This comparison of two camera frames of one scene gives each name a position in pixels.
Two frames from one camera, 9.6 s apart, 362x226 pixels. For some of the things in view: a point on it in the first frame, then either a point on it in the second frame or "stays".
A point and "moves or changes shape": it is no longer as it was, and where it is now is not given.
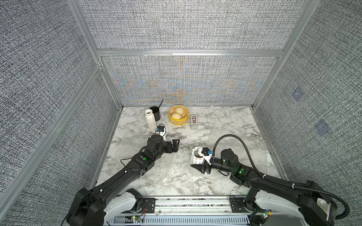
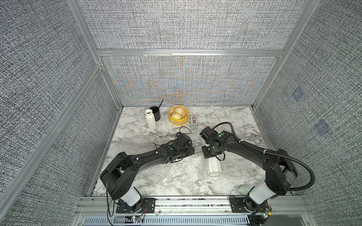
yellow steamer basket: (178, 115) stays
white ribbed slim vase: (150, 119) stays
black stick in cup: (160, 103) stays
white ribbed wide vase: (197, 158) moves or changes shape
